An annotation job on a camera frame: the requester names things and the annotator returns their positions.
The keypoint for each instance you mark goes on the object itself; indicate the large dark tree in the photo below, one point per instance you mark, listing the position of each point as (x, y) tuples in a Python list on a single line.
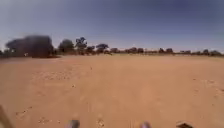
[(33, 46)]

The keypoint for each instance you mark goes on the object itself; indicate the row of distant trees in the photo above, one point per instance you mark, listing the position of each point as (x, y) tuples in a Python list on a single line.
[(133, 50)]

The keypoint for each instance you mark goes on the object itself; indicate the robot's own part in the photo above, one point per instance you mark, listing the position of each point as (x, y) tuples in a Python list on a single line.
[(145, 125), (73, 124)]

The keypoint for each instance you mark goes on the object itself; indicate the reddish brown dirt ground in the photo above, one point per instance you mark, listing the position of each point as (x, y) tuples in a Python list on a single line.
[(123, 90)]

